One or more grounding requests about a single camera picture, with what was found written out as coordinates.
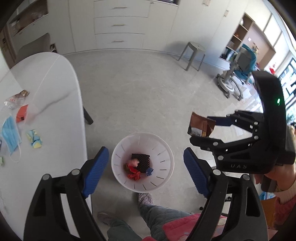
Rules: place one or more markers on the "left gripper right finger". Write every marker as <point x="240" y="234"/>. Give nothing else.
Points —
<point x="245" y="219"/>

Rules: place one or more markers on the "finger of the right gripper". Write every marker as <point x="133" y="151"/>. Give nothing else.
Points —
<point x="252" y="122"/>
<point x="218" y="146"/>

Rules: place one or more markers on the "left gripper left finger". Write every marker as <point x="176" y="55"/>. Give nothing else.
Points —
<point x="46" y="219"/>

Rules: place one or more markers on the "brown snack wrapper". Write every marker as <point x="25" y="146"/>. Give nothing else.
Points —
<point x="200" y="126"/>

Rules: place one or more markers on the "grey paper ball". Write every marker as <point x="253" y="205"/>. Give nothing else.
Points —
<point x="1" y="161"/>

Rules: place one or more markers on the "pink paper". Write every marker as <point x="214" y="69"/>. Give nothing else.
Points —
<point x="133" y="163"/>

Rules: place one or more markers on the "red and brown wrapper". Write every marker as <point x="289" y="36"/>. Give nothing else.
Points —
<point x="132" y="173"/>

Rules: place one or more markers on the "blue face mask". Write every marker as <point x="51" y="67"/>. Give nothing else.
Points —
<point x="11" y="136"/>

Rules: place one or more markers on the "orange red wrapper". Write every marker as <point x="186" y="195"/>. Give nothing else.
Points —
<point x="21" y="114"/>

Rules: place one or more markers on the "wheeled robot base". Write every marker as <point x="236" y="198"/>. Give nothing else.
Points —
<point x="241" y="66"/>

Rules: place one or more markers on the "white trash bin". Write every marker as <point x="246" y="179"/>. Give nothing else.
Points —
<point x="161" y="160"/>

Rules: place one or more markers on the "black mesh trash piece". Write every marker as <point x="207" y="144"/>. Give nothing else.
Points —
<point x="144" y="162"/>

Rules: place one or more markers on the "person right hand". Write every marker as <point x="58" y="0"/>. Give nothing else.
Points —
<point x="284" y="176"/>

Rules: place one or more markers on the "pink floral clothing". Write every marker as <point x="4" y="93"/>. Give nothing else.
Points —
<point x="192" y="228"/>

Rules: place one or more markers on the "yellow and blue wrapper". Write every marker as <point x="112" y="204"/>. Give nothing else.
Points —
<point x="34" y="139"/>

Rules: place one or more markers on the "wooden shelf unit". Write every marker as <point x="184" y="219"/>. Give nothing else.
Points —
<point x="248" y="33"/>

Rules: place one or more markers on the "person legs and slippers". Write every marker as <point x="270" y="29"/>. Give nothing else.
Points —
<point x="134" y="228"/>

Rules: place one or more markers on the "grey stool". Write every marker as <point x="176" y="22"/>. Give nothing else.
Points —
<point x="195" y="47"/>

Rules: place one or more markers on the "clear plastic snack bag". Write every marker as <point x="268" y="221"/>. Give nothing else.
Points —
<point x="16" y="100"/>

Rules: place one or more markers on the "white drawer cabinet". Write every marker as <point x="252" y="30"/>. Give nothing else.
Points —
<point x="77" y="26"/>

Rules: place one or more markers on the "grey chair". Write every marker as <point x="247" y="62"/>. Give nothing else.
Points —
<point x="41" y="44"/>

